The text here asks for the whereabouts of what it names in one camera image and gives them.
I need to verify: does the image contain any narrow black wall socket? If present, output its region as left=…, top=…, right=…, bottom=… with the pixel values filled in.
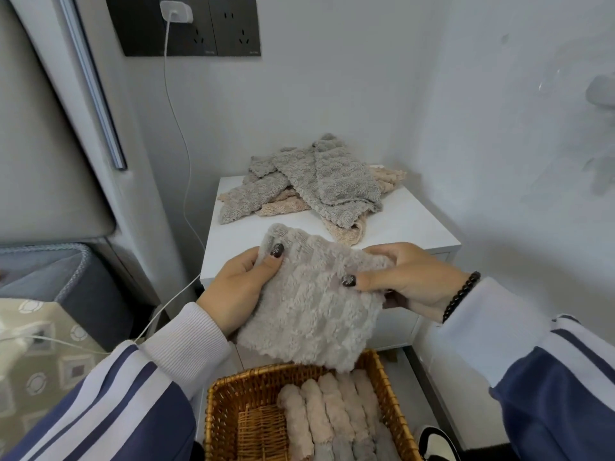
left=209, top=0, right=263, bottom=57

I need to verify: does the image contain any white charger plug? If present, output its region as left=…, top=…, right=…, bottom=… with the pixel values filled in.
left=159, top=0, right=194, bottom=24

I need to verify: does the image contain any person's left forearm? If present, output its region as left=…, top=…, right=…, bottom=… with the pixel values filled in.
left=0, top=302, right=231, bottom=461

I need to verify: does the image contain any black bead bracelet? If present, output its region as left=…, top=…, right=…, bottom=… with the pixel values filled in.
left=441, top=271, right=482, bottom=325

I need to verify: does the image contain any person's right hand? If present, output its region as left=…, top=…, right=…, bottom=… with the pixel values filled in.
left=341, top=242, right=470, bottom=325

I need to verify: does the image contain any person's right shoe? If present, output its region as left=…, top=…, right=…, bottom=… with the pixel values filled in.
left=418, top=425, right=462, bottom=461

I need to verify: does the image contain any grey padded headboard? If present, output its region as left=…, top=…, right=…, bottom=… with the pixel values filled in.
left=0, top=0, right=118, bottom=248

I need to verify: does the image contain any patterned beige bedspread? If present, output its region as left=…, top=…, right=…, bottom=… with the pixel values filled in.
left=0, top=298, right=109, bottom=447

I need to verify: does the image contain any person's right forearm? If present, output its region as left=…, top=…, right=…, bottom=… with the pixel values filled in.
left=439, top=277, right=615, bottom=461

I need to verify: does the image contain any white nightstand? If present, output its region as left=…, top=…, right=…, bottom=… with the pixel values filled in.
left=199, top=175, right=462, bottom=353

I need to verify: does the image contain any wide black wall socket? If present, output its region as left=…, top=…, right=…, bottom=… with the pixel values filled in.
left=104, top=0, right=218, bottom=57

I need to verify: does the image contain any orange wicker basket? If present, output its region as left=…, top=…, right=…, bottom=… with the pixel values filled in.
left=204, top=349, right=423, bottom=461

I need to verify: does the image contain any pile of beige grey towels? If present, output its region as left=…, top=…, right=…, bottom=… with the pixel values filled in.
left=217, top=133, right=408, bottom=247

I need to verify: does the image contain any person's left hand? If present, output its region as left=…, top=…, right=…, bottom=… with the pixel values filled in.
left=197, top=243, right=285, bottom=337

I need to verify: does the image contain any white charging cable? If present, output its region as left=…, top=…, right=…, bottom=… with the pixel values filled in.
left=0, top=19, right=205, bottom=356

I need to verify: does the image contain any silver headboard trim strip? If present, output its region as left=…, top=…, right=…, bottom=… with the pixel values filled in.
left=56, top=0, right=128, bottom=171

